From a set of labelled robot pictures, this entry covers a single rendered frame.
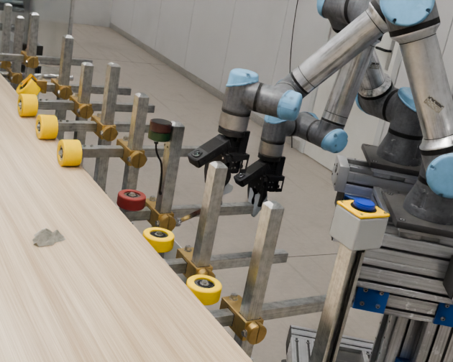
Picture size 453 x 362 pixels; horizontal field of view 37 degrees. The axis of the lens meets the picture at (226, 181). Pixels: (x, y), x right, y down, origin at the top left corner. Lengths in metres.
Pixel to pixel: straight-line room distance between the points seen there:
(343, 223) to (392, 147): 1.08
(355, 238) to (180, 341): 0.39
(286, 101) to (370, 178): 0.70
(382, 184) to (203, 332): 1.12
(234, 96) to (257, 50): 5.00
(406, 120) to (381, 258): 0.58
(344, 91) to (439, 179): 0.49
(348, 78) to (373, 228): 0.86
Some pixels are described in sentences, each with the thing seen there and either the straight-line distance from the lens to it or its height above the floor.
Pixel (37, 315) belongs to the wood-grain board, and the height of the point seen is 0.90.
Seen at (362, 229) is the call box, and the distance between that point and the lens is 1.22.
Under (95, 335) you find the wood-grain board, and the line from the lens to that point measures 1.32.
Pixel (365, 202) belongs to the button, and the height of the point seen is 1.23.
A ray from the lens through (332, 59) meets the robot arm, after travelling 1.78.
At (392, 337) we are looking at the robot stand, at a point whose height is 0.54.
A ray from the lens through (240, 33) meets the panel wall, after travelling 7.03.
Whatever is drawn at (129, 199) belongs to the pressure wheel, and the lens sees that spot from 1.90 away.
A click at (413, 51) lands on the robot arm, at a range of 1.63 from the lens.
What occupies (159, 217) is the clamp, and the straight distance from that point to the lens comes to 1.93.
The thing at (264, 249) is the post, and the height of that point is 1.01.
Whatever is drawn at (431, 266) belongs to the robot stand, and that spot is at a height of 0.91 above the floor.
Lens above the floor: 1.63
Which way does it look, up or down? 20 degrees down
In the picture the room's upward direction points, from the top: 11 degrees clockwise
